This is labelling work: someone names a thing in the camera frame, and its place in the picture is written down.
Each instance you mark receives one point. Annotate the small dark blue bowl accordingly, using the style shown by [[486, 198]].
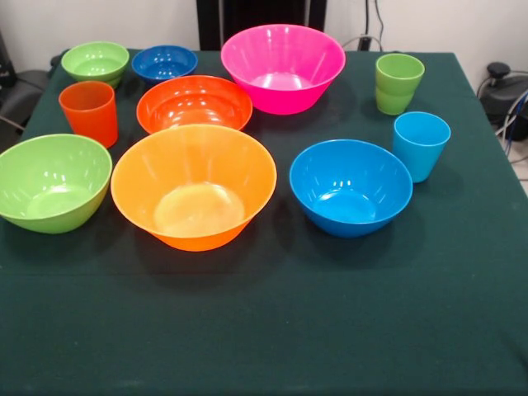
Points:
[[165, 64]]

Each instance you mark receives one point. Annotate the dark green tablecloth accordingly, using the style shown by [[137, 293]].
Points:
[[264, 321]]

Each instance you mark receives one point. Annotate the red-orange bowl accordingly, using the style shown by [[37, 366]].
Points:
[[194, 103]]

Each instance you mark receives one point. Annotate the black power plug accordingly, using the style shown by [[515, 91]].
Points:
[[365, 42]]

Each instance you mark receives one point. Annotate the large green bowl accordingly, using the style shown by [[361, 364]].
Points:
[[49, 185]]

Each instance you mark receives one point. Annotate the light blue bowl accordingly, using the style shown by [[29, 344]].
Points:
[[350, 189]]

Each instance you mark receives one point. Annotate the large orange bowl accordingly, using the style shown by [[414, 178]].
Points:
[[194, 185]]

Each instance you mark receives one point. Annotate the light blue cup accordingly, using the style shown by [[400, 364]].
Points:
[[418, 156]]

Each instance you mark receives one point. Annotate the large pink bowl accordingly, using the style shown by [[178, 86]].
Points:
[[284, 62]]

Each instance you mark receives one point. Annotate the black stand base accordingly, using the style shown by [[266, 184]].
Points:
[[503, 90]]

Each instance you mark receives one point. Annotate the red-orange cup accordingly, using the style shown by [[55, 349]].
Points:
[[92, 123]]

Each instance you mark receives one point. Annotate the small green bowl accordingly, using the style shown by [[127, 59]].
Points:
[[95, 62]]

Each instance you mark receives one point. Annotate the green cup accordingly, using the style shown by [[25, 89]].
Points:
[[398, 95]]

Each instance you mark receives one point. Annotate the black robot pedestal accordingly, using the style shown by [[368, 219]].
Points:
[[210, 24]]

